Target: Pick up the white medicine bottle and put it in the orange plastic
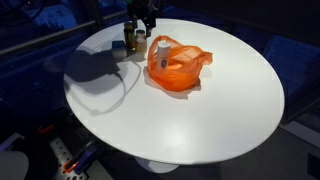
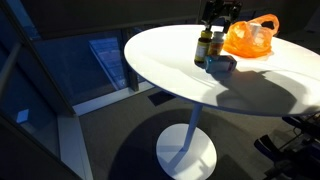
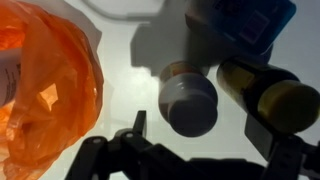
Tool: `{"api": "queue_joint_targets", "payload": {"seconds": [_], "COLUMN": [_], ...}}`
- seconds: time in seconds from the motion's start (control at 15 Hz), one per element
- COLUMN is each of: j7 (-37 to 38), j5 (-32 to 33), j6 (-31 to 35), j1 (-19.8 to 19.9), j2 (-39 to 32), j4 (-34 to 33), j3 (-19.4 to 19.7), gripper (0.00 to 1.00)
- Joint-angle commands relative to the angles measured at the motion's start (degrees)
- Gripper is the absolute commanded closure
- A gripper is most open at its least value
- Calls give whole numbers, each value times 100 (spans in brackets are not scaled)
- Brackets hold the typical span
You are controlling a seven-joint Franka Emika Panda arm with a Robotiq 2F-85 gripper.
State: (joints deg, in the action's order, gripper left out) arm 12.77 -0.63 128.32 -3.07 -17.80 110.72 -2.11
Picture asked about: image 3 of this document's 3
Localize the orange plastic bag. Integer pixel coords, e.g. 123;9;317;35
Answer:
0;0;104;180

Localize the white medicine bottle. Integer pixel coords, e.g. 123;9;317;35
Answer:
158;61;218;137

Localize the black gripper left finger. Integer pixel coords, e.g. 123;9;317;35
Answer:
133;110;147;137

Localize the dark bottle yellow cap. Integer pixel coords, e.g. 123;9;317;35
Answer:
217;58;320;134

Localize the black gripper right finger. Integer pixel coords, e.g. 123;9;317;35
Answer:
244;114;283;161

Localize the blue white box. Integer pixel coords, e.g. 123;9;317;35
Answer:
185;0;298;64

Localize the white tube in bag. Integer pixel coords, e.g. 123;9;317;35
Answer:
0;48;21;106

